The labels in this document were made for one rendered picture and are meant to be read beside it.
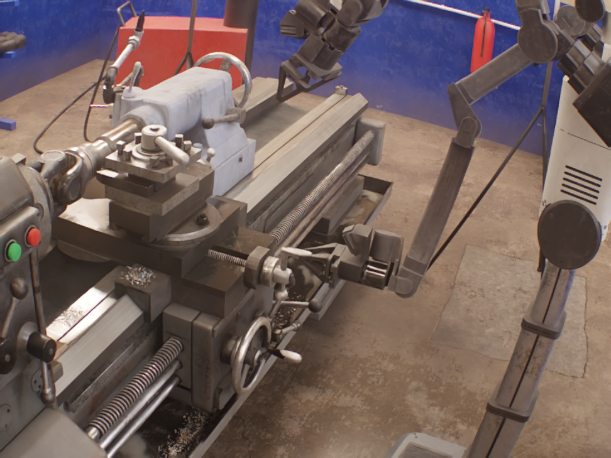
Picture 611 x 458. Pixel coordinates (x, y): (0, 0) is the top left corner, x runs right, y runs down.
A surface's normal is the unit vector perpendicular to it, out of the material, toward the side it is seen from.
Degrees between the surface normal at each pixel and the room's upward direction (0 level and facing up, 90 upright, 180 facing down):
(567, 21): 72
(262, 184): 36
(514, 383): 90
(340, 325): 0
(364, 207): 0
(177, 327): 90
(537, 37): 90
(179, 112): 86
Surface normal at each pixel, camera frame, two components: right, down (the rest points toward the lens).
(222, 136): 0.89, -0.14
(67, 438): 0.58, -0.62
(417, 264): -0.23, 0.11
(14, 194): 0.73, -0.45
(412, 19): -0.36, 0.38
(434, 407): 0.11, -0.89
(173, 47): -0.02, 0.44
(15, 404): 0.93, 0.25
